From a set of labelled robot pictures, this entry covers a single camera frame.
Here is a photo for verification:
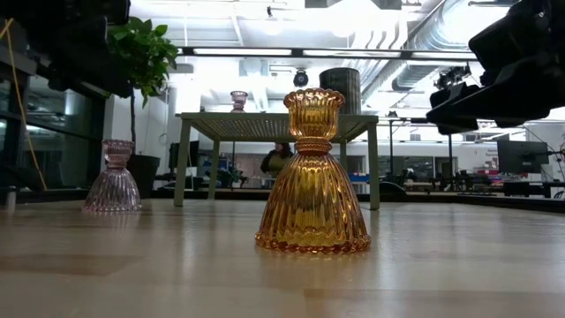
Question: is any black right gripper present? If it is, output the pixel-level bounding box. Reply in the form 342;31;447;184
426;0;565;136

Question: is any dark ribbed cylinder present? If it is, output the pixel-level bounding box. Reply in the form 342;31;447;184
318;66;363;116

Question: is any amber ribbed glass candle holder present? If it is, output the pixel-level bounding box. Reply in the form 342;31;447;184
254;87;373;255

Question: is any pink ribbed glass candle holder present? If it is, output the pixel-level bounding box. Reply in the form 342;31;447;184
82;139;143;213
230;90;250;114

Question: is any black ceiling spotlight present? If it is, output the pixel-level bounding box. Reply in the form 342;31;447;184
434;64;472;91

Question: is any black computer monitor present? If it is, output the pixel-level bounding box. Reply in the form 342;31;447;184
169;140;200;170
496;140;551;175

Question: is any black desk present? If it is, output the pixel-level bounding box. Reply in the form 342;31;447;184
502;180;565;199

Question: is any person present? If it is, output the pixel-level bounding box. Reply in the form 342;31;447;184
260;141;295;178

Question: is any green metal mesh shelf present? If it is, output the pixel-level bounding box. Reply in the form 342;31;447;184
172;111;381;211

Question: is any green leafy plant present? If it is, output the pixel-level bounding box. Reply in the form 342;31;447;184
105;16;180;155

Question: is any black plant pot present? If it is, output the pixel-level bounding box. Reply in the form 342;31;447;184
125;153;162;200

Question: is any black metal frame stand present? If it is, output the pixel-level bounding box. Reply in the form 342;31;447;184
387;117;455;178

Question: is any silver ventilation duct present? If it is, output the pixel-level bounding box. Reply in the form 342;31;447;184
361;0;480;92

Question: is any black aluminium table frame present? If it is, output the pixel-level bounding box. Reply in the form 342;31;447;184
0;187;565;214

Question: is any yellow cable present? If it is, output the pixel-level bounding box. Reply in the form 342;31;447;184
0;17;49;191

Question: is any silver metal post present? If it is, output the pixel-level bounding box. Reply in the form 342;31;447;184
4;185;18;211

